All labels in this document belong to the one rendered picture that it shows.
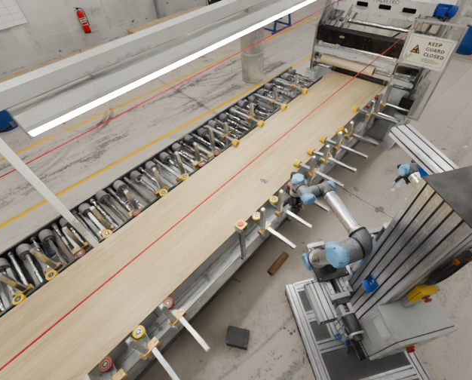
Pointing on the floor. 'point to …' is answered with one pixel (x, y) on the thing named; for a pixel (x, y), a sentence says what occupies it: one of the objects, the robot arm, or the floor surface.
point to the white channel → (96, 58)
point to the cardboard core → (277, 263)
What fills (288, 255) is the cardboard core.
